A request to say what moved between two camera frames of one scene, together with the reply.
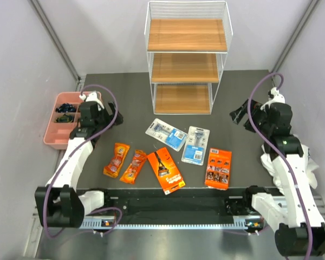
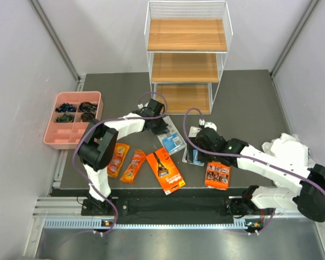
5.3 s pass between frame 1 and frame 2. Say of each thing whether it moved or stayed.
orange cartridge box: stayed
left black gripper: moved
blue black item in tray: stayed
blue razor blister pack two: stayed
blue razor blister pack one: moved
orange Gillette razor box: stayed
